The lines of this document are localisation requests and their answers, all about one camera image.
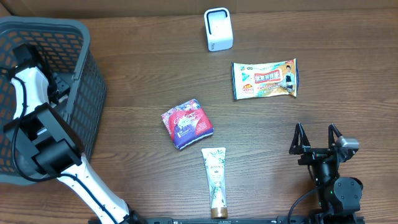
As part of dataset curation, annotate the white cream tube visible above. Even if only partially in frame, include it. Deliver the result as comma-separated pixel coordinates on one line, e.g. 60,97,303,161
201,147,228,219

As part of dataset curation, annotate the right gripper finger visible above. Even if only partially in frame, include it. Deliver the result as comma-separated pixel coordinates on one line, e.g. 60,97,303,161
328,124,342,148
289,123,311,154

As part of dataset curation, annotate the white barcode scanner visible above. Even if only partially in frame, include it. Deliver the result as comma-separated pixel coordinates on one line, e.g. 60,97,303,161
204,7,233,52

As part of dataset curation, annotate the grey plastic shopping basket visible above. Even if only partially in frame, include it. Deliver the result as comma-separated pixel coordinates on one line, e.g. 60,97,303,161
0,16,108,186

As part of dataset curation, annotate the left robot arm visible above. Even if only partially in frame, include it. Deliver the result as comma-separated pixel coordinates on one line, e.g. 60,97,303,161
3,44,145,223

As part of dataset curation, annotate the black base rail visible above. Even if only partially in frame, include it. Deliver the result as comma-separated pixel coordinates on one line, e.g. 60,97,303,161
88,216,365,224

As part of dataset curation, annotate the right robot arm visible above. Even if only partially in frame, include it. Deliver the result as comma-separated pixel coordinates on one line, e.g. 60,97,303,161
284,123,365,224

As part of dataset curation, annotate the red purple pad pack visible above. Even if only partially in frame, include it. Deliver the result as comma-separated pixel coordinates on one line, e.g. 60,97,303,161
161,99,214,151

